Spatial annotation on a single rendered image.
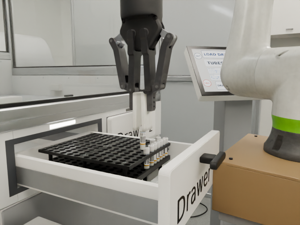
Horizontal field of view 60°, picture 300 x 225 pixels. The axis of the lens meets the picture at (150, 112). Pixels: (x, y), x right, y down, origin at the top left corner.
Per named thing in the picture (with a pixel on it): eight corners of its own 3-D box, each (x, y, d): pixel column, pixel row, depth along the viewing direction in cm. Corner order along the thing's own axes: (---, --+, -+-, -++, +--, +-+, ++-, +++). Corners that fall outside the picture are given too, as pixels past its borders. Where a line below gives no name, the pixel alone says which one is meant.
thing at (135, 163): (170, 145, 59) (170, 142, 59) (129, 170, 44) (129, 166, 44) (163, 144, 60) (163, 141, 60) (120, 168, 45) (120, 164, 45)
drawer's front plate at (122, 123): (155, 134, 103) (155, 106, 102) (112, 154, 78) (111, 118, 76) (151, 134, 104) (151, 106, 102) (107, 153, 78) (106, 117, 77)
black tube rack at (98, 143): (169, 169, 60) (170, 142, 59) (129, 202, 45) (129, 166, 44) (94, 156, 70) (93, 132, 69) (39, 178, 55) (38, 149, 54)
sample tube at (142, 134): (143, 150, 49) (143, 126, 48) (138, 149, 49) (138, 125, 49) (147, 148, 50) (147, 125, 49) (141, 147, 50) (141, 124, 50)
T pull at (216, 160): (225, 158, 49) (226, 151, 48) (216, 171, 42) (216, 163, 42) (206, 155, 50) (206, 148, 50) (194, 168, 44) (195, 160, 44)
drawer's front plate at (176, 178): (218, 176, 61) (219, 130, 59) (168, 248, 35) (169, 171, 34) (210, 174, 62) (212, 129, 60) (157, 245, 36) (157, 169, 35)
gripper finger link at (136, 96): (135, 92, 47) (132, 92, 47) (135, 130, 48) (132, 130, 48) (143, 91, 50) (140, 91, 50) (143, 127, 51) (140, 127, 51)
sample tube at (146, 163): (148, 171, 51) (148, 148, 50) (142, 170, 51) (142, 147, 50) (150, 169, 52) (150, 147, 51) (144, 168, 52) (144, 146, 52)
